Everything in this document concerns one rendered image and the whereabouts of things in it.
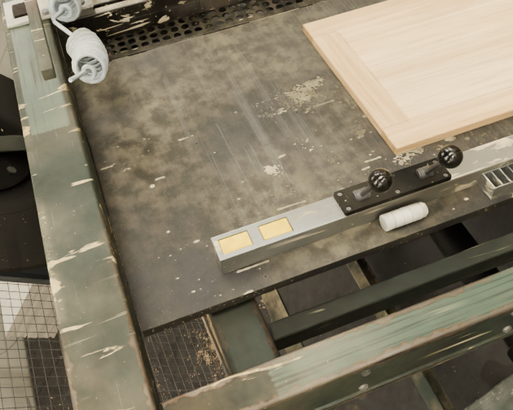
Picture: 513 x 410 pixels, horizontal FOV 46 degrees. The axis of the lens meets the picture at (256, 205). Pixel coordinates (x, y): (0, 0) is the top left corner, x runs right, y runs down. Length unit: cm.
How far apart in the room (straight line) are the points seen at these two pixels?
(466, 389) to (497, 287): 166
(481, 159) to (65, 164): 72
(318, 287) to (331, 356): 224
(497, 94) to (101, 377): 90
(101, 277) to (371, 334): 40
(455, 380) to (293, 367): 180
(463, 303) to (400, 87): 52
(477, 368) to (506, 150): 152
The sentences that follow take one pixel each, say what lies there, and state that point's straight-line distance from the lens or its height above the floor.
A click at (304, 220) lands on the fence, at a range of 100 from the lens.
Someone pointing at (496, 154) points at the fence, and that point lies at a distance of 114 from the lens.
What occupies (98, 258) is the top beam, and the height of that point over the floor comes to 181.
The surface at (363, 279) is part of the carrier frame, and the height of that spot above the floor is 18.
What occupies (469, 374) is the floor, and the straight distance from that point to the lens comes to 259.
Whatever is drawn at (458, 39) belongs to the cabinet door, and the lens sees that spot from 143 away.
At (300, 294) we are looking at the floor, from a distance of 319.
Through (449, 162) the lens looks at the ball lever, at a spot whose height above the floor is 142.
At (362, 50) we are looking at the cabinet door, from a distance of 137.
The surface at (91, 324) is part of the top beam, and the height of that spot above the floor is 184.
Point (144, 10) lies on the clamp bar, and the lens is 151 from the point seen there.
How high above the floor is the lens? 221
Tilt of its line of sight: 38 degrees down
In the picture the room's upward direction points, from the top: 79 degrees counter-clockwise
